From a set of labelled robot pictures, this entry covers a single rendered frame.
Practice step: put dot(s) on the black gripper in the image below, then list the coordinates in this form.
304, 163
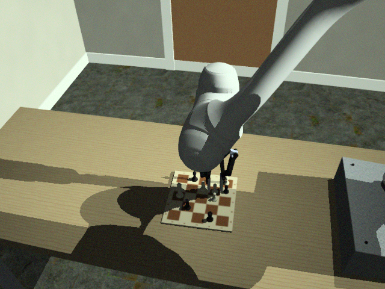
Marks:
233, 156

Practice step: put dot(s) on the chessboard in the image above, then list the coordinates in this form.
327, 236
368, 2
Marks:
201, 203

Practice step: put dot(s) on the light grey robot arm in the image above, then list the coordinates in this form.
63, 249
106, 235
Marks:
215, 122

